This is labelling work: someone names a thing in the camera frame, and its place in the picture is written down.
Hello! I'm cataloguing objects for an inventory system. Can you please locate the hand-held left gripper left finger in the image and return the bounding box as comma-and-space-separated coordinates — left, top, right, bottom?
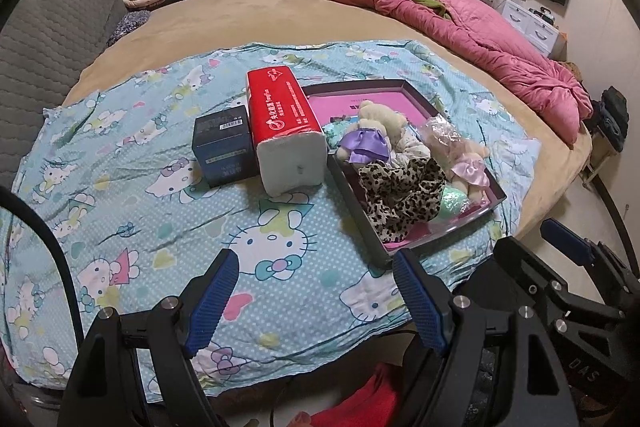
57, 248, 241, 427

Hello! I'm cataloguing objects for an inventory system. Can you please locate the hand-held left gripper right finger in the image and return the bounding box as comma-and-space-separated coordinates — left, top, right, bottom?
391, 249, 571, 427

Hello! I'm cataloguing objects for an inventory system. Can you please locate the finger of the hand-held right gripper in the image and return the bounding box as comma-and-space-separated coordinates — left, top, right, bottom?
492, 234, 623, 335
540, 218, 640, 308

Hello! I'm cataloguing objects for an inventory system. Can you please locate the green puff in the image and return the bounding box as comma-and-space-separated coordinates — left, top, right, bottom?
435, 187, 476, 218

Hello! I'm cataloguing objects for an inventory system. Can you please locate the leopard print scrunchie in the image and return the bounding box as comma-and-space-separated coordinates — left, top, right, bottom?
357, 157, 448, 243

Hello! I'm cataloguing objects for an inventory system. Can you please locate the dark shallow box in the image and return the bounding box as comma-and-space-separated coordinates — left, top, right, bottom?
302, 79, 507, 268

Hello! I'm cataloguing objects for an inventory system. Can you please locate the plush bear pink dress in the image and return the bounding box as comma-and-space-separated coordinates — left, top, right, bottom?
420, 117, 493, 200

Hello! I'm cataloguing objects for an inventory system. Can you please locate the white floral scrunchie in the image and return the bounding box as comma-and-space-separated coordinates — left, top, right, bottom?
400, 127, 431, 160

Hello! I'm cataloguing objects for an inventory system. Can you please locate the plush bear purple dress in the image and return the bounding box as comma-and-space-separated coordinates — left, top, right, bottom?
335, 99, 408, 165

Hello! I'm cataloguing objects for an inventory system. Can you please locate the wooden stool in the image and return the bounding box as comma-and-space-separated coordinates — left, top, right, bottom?
580, 132, 621, 188

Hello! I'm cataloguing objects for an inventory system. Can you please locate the red garment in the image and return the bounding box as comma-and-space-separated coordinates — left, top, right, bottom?
310, 362, 416, 427

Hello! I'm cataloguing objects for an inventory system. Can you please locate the black bag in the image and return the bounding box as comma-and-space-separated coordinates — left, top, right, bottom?
595, 86, 628, 152

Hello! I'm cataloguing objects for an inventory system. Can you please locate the cartoon cat printed blanket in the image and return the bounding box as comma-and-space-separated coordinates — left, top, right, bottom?
0, 38, 543, 403

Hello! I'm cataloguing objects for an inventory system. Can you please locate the dark blue box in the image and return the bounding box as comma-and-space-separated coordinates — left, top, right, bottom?
192, 104, 258, 188

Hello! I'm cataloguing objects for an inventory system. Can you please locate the red tissue pack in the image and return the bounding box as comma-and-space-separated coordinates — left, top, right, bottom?
245, 64, 328, 198

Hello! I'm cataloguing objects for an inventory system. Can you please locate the pink quilt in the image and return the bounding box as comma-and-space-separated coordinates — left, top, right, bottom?
324, 0, 595, 145

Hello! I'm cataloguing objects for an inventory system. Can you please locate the white drawer cabinet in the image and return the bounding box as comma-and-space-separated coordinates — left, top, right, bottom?
500, 0, 563, 58

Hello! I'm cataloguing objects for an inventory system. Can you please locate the tan bed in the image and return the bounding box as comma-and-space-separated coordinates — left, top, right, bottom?
62, 0, 593, 238

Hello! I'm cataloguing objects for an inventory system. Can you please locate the dark patterned cloth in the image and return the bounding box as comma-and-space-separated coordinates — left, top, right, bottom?
106, 9, 151, 48

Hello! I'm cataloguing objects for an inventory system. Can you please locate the black cable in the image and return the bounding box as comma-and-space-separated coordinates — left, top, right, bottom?
0, 184, 85, 358

